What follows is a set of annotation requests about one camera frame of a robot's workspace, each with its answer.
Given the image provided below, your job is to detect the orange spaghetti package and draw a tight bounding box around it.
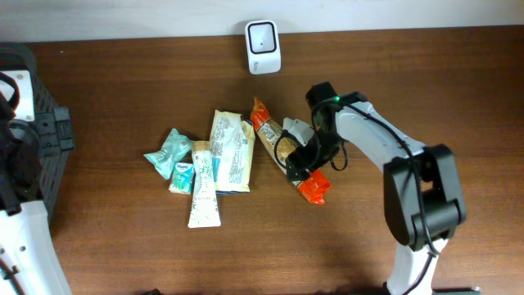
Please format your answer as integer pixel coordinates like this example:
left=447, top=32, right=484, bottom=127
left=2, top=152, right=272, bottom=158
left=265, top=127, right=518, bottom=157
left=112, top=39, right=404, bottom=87
left=251, top=98, right=331, bottom=205

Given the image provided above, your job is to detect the cream yellow snack bag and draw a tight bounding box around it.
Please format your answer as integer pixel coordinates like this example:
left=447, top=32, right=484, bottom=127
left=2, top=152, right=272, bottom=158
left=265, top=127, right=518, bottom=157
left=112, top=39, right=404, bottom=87
left=210, top=110, right=255, bottom=195

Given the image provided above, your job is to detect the white bamboo print tube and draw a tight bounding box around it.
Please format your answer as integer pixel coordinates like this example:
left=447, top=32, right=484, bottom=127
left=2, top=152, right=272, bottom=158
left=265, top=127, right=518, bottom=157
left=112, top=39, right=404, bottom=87
left=187, top=141, right=221, bottom=229

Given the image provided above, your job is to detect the teal tissue packet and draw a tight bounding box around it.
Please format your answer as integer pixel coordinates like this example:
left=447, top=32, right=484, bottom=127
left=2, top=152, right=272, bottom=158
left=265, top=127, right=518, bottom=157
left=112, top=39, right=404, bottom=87
left=169, top=162, right=194, bottom=194

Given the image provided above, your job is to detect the mint green wipes pack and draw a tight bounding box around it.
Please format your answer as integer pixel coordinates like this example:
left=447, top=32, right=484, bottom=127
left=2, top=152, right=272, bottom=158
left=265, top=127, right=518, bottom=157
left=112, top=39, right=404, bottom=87
left=144, top=129, right=193, bottom=179

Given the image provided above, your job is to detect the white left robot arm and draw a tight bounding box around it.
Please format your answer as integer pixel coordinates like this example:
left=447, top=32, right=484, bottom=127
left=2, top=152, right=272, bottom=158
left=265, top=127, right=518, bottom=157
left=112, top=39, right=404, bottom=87
left=1, top=94, right=71, bottom=294

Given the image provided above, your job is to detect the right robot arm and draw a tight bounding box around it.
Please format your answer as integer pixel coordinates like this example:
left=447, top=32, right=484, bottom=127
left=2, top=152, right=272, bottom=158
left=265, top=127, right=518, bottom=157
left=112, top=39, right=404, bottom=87
left=282, top=82, right=467, bottom=294

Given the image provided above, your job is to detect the white barcode scanner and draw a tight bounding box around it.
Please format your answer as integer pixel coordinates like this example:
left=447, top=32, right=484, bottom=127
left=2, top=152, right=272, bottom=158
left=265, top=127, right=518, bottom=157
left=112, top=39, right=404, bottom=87
left=244, top=20, right=282, bottom=75

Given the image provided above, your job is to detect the dark grey plastic basket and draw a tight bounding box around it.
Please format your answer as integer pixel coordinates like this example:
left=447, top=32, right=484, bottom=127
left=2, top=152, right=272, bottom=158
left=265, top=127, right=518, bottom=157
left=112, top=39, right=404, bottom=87
left=1, top=43, right=75, bottom=218

